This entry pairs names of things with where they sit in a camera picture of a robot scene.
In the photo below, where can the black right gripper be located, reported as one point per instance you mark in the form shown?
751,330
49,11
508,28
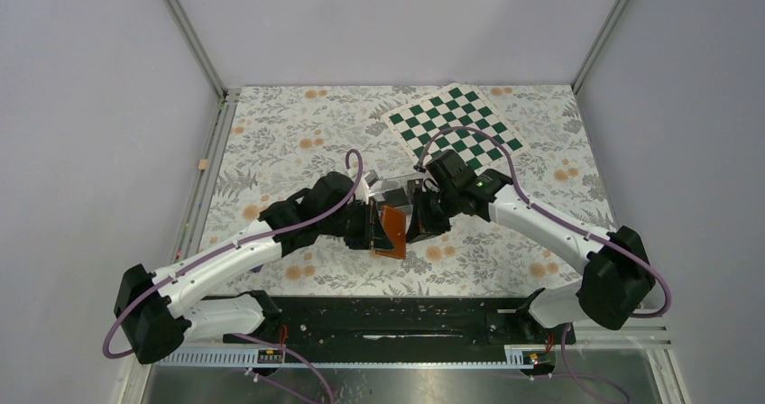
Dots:
423,226

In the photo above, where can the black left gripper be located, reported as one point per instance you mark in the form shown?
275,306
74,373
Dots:
363,242

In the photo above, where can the brown leather card holder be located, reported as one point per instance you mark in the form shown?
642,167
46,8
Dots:
394,223

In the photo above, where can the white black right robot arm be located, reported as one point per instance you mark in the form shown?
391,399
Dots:
612,264

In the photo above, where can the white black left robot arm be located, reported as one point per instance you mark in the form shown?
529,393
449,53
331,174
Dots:
160,310

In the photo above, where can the clear acrylic card box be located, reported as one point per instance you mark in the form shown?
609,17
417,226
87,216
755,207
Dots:
393,192

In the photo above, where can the green white checkered mat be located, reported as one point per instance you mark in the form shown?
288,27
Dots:
437,121

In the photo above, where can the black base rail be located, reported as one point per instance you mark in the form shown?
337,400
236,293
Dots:
401,330

